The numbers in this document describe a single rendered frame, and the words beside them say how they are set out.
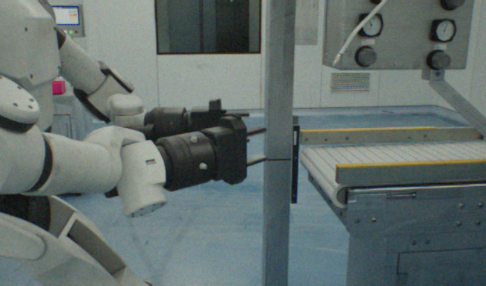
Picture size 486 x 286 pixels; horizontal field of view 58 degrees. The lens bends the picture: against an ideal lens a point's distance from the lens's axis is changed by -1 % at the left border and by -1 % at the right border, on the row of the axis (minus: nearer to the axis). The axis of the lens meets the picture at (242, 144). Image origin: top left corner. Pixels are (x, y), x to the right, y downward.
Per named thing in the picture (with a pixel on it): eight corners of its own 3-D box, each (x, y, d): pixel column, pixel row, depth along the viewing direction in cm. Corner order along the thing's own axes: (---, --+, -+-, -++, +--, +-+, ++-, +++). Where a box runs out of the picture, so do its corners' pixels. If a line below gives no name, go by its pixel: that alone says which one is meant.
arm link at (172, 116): (222, 94, 100) (169, 94, 100) (219, 101, 90) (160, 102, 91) (222, 148, 103) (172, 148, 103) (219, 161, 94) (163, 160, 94)
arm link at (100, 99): (119, 142, 107) (110, 122, 124) (148, 112, 108) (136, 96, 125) (85, 113, 102) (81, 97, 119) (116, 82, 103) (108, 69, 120)
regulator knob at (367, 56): (359, 68, 69) (360, 38, 68) (353, 66, 71) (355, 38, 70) (379, 68, 70) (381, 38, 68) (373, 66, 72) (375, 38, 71)
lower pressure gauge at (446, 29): (434, 42, 70) (436, 18, 69) (429, 41, 72) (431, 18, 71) (455, 42, 71) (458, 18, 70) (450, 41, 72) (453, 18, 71)
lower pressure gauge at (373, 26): (359, 37, 69) (361, 12, 68) (356, 37, 70) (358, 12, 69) (383, 37, 69) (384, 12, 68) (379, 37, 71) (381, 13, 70)
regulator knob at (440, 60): (433, 71, 70) (436, 44, 69) (425, 69, 73) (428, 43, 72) (453, 71, 71) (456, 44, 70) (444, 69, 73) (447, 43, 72)
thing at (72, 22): (56, 88, 338) (47, 3, 322) (59, 86, 348) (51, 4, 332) (86, 88, 341) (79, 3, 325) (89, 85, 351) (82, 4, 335)
